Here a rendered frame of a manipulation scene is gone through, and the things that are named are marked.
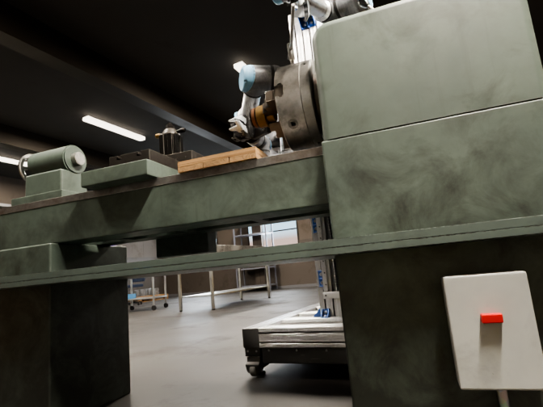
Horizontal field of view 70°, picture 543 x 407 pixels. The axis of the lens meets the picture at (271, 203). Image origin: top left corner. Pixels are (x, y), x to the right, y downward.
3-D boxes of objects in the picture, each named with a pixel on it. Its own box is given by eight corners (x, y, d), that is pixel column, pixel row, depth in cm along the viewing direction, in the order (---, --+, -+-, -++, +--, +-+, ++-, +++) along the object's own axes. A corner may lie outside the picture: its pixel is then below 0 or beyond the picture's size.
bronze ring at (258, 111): (277, 106, 154) (256, 111, 157) (269, 97, 145) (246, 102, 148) (279, 128, 152) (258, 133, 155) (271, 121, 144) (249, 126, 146)
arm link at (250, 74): (259, 136, 225) (275, 82, 173) (233, 137, 222) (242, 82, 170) (258, 117, 228) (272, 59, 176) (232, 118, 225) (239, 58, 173)
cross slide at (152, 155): (208, 182, 181) (207, 173, 182) (149, 160, 141) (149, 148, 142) (174, 188, 187) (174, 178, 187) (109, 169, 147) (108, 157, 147)
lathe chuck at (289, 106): (325, 150, 159) (313, 73, 159) (308, 144, 129) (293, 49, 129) (304, 154, 162) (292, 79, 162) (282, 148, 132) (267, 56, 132)
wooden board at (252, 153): (288, 178, 163) (287, 169, 163) (256, 157, 129) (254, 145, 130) (223, 189, 172) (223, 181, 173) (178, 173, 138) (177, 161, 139)
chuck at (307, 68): (334, 148, 158) (322, 72, 158) (318, 141, 128) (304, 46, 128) (325, 150, 159) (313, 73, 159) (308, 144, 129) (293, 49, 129)
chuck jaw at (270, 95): (292, 98, 144) (282, 83, 133) (293, 111, 143) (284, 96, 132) (264, 106, 147) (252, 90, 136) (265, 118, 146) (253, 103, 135)
